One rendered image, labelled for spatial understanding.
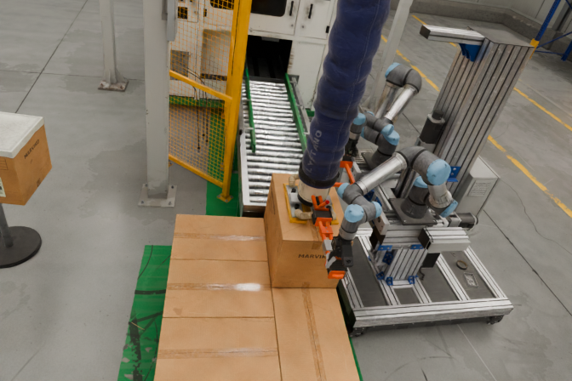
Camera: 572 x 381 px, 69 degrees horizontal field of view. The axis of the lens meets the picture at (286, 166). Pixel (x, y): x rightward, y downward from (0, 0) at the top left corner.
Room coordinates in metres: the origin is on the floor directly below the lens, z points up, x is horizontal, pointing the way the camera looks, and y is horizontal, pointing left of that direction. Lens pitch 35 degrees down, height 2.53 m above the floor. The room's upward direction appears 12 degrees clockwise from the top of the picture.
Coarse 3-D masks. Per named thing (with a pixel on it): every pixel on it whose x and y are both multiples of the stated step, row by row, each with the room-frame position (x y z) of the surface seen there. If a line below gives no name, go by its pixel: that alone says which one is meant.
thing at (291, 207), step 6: (288, 186) 2.05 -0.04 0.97; (288, 192) 2.00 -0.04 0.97; (294, 192) 1.99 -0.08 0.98; (288, 198) 1.95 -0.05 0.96; (288, 204) 1.89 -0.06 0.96; (294, 204) 1.90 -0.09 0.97; (300, 204) 1.91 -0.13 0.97; (288, 210) 1.84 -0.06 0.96; (294, 210) 1.84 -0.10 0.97; (294, 216) 1.79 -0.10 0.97; (294, 222) 1.77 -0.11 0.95; (300, 222) 1.77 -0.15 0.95
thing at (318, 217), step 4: (316, 208) 1.74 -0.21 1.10; (320, 208) 1.75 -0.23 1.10; (324, 208) 1.75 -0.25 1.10; (328, 208) 1.76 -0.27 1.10; (312, 212) 1.73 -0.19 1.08; (316, 212) 1.72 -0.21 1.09; (320, 212) 1.73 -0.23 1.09; (324, 212) 1.74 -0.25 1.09; (328, 212) 1.75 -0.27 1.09; (312, 216) 1.71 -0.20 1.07; (316, 216) 1.68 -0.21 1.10; (320, 216) 1.70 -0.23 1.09; (324, 216) 1.71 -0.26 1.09; (328, 216) 1.71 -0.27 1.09; (332, 216) 1.71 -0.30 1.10; (312, 220) 1.69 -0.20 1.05; (316, 220) 1.67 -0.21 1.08; (320, 220) 1.67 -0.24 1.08; (324, 220) 1.68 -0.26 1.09; (328, 220) 1.68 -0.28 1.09; (316, 224) 1.67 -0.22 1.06; (324, 224) 1.68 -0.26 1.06
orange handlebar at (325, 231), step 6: (348, 168) 2.21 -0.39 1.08; (348, 174) 2.16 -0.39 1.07; (354, 180) 2.10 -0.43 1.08; (336, 186) 2.02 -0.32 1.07; (312, 198) 1.85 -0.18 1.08; (318, 198) 1.86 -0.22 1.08; (318, 222) 1.66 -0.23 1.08; (324, 228) 1.62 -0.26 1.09; (330, 228) 1.63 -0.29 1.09; (324, 234) 1.58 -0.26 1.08; (330, 234) 1.59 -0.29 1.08; (336, 258) 1.43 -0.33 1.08; (336, 276) 1.32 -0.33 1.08; (342, 276) 1.33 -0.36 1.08
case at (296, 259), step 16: (272, 176) 2.16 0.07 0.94; (288, 176) 2.19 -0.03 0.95; (272, 192) 2.07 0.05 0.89; (272, 208) 1.98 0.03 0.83; (304, 208) 1.91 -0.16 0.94; (336, 208) 1.97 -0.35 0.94; (272, 224) 1.90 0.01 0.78; (288, 224) 1.75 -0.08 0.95; (304, 224) 1.78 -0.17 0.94; (272, 240) 1.82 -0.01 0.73; (288, 240) 1.62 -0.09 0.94; (304, 240) 1.65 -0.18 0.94; (320, 240) 1.67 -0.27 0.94; (272, 256) 1.74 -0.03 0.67; (288, 256) 1.63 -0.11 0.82; (304, 256) 1.65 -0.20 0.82; (320, 256) 1.67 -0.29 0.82; (272, 272) 1.66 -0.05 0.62; (288, 272) 1.64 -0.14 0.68; (304, 272) 1.66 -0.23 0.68; (320, 272) 1.68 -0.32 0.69
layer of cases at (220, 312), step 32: (192, 224) 2.00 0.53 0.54; (224, 224) 2.06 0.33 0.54; (256, 224) 2.12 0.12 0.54; (192, 256) 1.73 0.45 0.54; (224, 256) 1.78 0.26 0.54; (256, 256) 1.83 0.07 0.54; (192, 288) 1.50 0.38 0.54; (224, 288) 1.54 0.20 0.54; (256, 288) 1.59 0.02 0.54; (288, 288) 1.64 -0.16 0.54; (320, 288) 1.69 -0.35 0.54; (192, 320) 1.31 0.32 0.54; (224, 320) 1.34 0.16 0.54; (256, 320) 1.38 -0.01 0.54; (288, 320) 1.42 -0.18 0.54; (320, 320) 1.47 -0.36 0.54; (160, 352) 1.10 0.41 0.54; (192, 352) 1.13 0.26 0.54; (224, 352) 1.17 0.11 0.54; (256, 352) 1.20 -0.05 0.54; (288, 352) 1.24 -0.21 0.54; (320, 352) 1.27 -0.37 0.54
